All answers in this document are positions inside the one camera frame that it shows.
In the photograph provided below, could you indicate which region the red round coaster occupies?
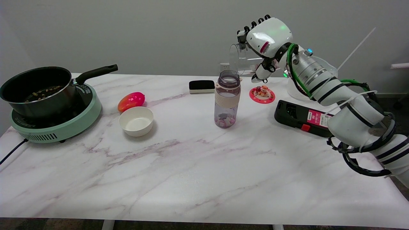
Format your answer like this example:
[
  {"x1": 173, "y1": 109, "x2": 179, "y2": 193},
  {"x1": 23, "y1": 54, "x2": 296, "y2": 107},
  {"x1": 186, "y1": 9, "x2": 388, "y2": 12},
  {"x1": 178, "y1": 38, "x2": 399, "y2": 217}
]
[{"x1": 249, "y1": 86, "x2": 275, "y2": 104}]

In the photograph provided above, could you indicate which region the black cooker power cord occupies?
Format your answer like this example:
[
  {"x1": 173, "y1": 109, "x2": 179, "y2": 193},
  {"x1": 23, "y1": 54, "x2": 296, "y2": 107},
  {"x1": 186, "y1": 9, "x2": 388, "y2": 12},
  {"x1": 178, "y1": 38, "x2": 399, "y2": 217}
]
[{"x1": 0, "y1": 138, "x2": 29, "y2": 165}]

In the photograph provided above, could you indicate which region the mint green induction cooker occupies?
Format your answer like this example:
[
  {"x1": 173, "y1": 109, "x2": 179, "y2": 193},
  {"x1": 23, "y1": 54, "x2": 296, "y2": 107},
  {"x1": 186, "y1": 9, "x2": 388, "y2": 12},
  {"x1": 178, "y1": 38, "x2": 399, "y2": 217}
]
[{"x1": 10, "y1": 82, "x2": 102, "y2": 143}]

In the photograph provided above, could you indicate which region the white round bowl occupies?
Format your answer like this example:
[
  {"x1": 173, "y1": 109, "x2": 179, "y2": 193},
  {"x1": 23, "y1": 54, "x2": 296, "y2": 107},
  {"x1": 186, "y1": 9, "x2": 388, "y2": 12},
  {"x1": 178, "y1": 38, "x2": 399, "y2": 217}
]
[{"x1": 119, "y1": 106, "x2": 154, "y2": 137}]

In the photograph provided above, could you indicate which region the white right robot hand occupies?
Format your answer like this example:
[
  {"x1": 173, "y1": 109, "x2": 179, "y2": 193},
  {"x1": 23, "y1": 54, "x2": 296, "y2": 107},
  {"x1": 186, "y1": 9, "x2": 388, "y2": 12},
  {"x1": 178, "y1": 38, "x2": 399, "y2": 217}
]
[{"x1": 236, "y1": 14, "x2": 293, "y2": 83}]

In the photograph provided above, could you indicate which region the clear plastic measuring cup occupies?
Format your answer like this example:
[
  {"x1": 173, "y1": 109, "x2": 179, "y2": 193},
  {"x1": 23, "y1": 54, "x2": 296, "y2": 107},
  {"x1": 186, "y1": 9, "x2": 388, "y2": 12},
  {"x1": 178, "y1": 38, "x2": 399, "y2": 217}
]
[{"x1": 229, "y1": 42, "x2": 267, "y2": 76}]

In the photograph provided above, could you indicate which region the black saucepan with handle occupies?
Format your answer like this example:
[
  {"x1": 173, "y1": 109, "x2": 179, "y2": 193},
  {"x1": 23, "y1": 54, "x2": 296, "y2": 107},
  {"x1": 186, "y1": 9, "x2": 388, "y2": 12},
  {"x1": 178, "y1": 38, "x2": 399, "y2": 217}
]
[{"x1": 0, "y1": 64, "x2": 118, "y2": 119}]

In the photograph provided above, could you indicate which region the green robot cable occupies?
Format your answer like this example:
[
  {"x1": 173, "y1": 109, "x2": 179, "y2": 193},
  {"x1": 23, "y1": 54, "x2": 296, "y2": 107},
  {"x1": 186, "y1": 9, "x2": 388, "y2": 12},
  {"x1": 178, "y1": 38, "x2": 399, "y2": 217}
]
[{"x1": 286, "y1": 43, "x2": 370, "y2": 98}]

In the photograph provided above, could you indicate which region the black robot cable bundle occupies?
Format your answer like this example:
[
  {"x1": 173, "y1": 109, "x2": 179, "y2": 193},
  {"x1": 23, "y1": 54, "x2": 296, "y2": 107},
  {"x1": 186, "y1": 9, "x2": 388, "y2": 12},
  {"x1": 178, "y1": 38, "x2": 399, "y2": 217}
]
[{"x1": 327, "y1": 112, "x2": 397, "y2": 177}]

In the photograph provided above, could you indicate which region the black and white board eraser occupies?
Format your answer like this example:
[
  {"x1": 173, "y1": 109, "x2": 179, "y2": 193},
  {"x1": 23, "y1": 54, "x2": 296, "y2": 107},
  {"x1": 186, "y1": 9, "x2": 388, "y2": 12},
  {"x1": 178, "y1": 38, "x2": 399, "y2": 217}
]
[{"x1": 189, "y1": 80, "x2": 215, "y2": 94}]

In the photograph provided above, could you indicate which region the red orange toy mango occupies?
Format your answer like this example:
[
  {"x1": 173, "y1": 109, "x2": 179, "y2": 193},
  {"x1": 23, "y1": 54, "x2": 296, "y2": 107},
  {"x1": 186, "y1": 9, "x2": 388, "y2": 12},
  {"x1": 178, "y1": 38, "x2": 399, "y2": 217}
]
[{"x1": 117, "y1": 92, "x2": 146, "y2": 113}]

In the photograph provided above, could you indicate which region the black power strip red label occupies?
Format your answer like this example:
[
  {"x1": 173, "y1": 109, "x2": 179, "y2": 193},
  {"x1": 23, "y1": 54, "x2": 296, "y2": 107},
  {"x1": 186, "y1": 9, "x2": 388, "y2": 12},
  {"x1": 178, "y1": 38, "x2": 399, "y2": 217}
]
[{"x1": 274, "y1": 100, "x2": 335, "y2": 138}]

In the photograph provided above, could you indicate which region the clear bottle with beige sleeve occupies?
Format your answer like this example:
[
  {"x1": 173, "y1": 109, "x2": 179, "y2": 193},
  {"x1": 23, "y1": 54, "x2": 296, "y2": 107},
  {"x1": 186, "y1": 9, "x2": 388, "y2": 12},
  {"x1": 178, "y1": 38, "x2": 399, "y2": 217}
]
[{"x1": 214, "y1": 70, "x2": 241, "y2": 128}]

